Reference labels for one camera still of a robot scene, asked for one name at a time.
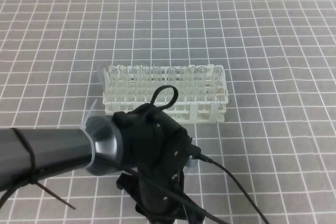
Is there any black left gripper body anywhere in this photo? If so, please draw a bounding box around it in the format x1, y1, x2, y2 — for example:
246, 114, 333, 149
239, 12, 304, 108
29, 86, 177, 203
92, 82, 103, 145
112, 103, 205, 223

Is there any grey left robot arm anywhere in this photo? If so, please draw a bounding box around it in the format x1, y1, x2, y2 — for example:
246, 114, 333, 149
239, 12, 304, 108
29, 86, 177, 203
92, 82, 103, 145
1, 103, 205, 223

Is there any white test tube rack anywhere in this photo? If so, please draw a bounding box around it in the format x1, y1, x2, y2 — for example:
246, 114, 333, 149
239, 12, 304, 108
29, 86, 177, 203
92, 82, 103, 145
102, 64, 228, 123

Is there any leaning clear test tube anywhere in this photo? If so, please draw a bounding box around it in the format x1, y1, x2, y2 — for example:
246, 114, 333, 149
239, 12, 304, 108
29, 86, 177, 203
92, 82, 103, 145
97, 66, 108, 93

